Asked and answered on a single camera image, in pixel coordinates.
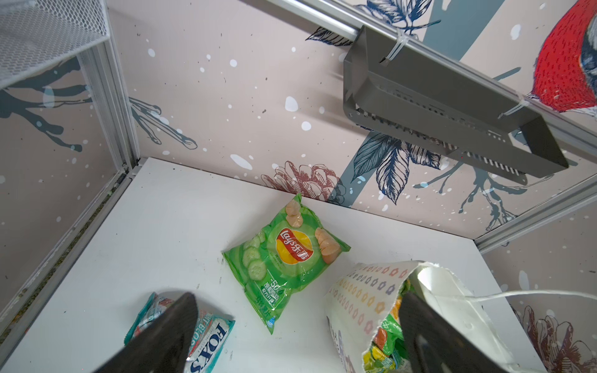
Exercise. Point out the white mesh wall shelf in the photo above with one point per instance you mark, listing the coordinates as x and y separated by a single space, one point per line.
37 34

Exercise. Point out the green Lays chips packet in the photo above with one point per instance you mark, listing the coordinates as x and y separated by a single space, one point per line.
283 258

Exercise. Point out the teal red candy packet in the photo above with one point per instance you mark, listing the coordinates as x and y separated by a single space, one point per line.
210 333

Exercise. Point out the black hanging wire basket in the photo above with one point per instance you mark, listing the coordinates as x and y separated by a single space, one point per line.
399 92

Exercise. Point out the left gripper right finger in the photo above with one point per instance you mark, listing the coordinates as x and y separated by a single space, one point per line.
433 345

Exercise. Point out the horizontal aluminium frame bar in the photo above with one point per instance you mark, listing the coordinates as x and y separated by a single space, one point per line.
503 39

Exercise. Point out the green corn snack packet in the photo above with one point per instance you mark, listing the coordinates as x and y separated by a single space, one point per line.
387 351

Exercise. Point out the white printed paper bag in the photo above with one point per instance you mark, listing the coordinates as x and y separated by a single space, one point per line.
357 304

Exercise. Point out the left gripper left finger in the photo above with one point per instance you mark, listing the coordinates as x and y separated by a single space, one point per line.
164 346

